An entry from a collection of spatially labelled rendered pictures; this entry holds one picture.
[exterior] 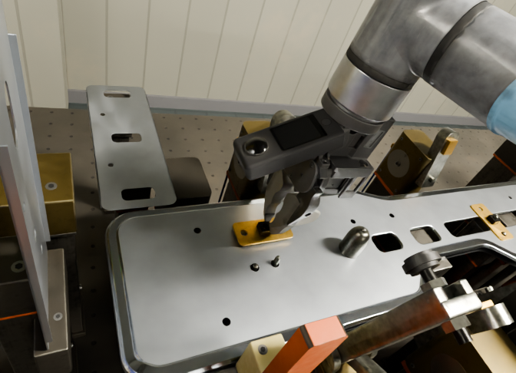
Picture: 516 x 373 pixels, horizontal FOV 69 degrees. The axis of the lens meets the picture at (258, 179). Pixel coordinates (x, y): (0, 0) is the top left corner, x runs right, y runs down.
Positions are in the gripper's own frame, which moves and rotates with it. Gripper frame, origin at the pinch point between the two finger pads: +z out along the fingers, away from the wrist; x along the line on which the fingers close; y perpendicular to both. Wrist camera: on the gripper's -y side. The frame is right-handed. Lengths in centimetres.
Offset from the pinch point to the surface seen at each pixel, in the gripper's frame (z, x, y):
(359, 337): -8.6, -19.6, -2.9
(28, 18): 50, 152, -32
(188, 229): 3.7, 2.3, -10.0
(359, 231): -3.2, -5.0, 11.4
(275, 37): 39, 164, 94
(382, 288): 1.2, -12.0, 14.1
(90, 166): 35, 46, -16
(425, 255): -19.0, -18.1, -2.9
